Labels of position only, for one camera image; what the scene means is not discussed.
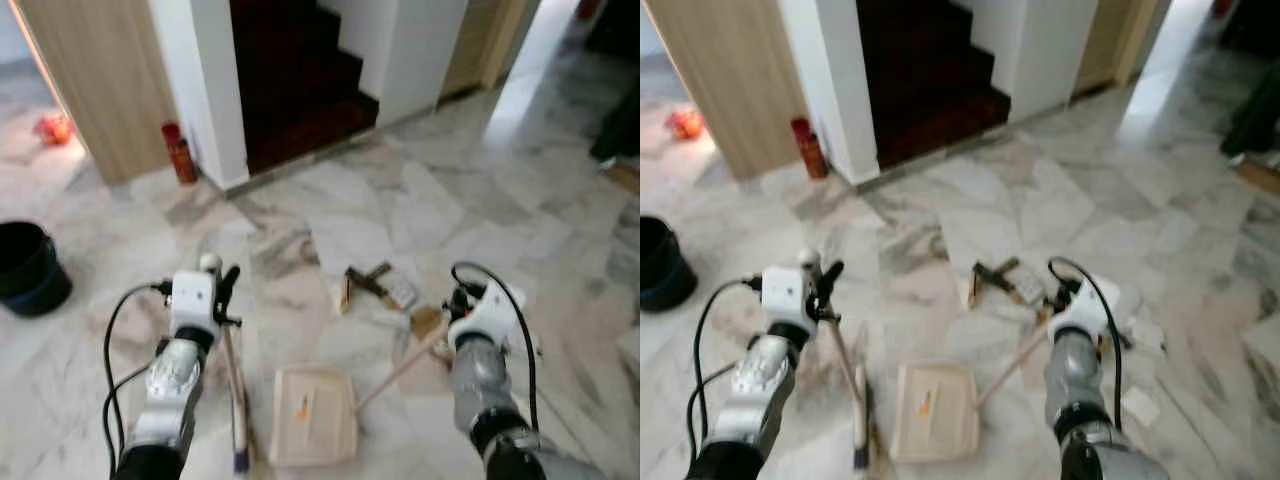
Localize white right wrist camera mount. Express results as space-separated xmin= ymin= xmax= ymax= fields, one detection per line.
xmin=1045 ymin=277 xmax=1121 ymax=341
xmin=447 ymin=282 xmax=528 ymax=349

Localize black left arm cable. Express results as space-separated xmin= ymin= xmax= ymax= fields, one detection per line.
xmin=684 ymin=276 xmax=767 ymax=463
xmin=101 ymin=281 xmax=174 ymax=473

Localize small cardboard scrap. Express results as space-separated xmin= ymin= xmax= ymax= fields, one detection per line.
xmin=409 ymin=304 xmax=449 ymax=338

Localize wooden handled broom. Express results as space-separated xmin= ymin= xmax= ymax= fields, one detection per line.
xmin=795 ymin=248 xmax=877 ymax=471
xmin=198 ymin=253 xmax=253 ymax=476

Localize dark wooden stairs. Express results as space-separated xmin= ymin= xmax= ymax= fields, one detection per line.
xmin=855 ymin=0 xmax=1012 ymax=170
xmin=229 ymin=0 xmax=382 ymax=177

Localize long flat cardboard box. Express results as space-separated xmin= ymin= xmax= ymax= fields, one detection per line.
xmin=1235 ymin=155 xmax=1280 ymax=198
xmin=600 ymin=160 xmax=641 ymax=197

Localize beige dustpan with wooden handle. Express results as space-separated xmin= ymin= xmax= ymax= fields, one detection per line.
xmin=890 ymin=320 xmax=1051 ymax=463
xmin=270 ymin=320 xmax=453 ymax=468

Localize light wooden door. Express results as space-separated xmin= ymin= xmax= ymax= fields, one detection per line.
xmin=1073 ymin=0 xmax=1173 ymax=98
xmin=440 ymin=0 xmax=542 ymax=101

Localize red spray can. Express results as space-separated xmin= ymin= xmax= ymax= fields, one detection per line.
xmin=790 ymin=117 xmax=829 ymax=181
xmin=162 ymin=122 xmax=199 ymax=186

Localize light wooden wall panel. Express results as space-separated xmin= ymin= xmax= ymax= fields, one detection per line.
xmin=15 ymin=0 xmax=179 ymax=186
xmin=645 ymin=0 xmax=806 ymax=181

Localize orange red round object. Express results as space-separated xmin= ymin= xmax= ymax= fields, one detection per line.
xmin=35 ymin=112 xmax=73 ymax=147
xmin=665 ymin=108 xmax=706 ymax=141

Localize black plastic bucket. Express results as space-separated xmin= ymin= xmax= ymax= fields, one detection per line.
xmin=0 ymin=221 xmax=73 ymax=319
xmin=640 ymin=216 xmax=699 ymax=313

